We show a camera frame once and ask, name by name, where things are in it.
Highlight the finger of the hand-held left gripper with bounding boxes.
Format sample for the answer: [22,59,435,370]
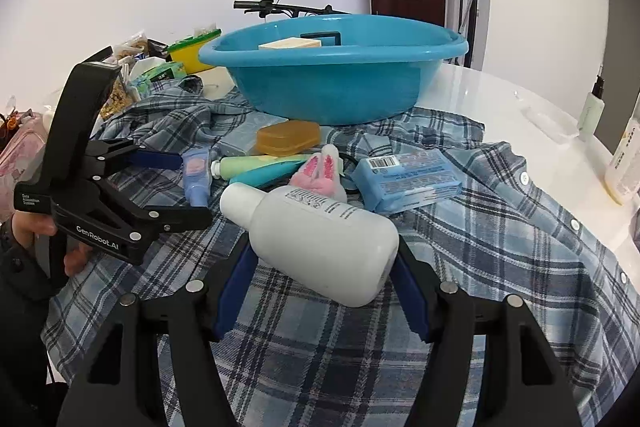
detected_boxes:
[94,178,214,235]
[89,138,184,172]

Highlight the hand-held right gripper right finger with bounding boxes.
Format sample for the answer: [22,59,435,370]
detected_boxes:
[389,239,587,427]

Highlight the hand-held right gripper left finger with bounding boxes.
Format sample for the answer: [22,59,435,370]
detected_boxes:
[57,237,259,427]

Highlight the blue baby cream tube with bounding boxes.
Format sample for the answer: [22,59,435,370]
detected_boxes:
[180,145,214,208]

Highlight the white plastic bottle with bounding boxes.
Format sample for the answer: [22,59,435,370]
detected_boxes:
[218,182,400,308]

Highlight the blue plastic basin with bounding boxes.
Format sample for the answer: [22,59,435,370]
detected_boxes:
[198,14,470,127]

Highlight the black square frame case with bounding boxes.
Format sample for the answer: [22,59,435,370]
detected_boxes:
[299,30,342,46]

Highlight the yellow container green lid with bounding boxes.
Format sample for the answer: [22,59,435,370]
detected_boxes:
[167,28,223,74]

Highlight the clear plastic container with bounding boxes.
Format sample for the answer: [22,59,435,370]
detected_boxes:
[519,104,579,143]

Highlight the person's left hand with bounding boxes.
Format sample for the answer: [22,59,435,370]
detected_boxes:
[11,209,90,280]

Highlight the pink bag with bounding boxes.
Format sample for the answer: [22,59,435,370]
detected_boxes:
[0,109,49,213]

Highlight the green tissue box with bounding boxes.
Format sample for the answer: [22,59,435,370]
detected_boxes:
[130,61,187,97]

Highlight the grey-blue carton box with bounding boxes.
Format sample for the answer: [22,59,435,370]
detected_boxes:
[219,114,291,156]

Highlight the pale green tube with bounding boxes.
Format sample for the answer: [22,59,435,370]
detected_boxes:
[209,153,314,180]

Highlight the teal tube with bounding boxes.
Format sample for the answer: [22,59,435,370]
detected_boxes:
[228,158,311,188]

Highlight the black plastic bag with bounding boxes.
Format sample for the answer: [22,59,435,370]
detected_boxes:
[144,39,171,60]

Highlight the blue plaid shirt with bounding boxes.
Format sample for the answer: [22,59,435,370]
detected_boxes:
[40,77,640,427]

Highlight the clear snack bag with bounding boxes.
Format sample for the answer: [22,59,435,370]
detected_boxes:
[112,31,149,58]

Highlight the blue wipes packet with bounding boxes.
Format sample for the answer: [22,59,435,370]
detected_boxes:
[349,150,464,214]

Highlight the amber soap case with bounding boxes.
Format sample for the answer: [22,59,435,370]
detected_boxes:
[255,121,321,156]

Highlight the pink bunny toy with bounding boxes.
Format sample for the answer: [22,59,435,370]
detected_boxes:
[289,145,349,203]

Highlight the beige flat box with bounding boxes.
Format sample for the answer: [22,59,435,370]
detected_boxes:
[258,36,321,52]

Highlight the black bicycle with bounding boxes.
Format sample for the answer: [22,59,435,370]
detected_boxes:
[233,0,351,19]

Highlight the clear milk bottle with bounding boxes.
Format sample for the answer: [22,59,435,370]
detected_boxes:
[603,94,640,206]

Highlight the pale green pump bottle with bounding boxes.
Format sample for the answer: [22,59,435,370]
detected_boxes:
[578,64,606,140]

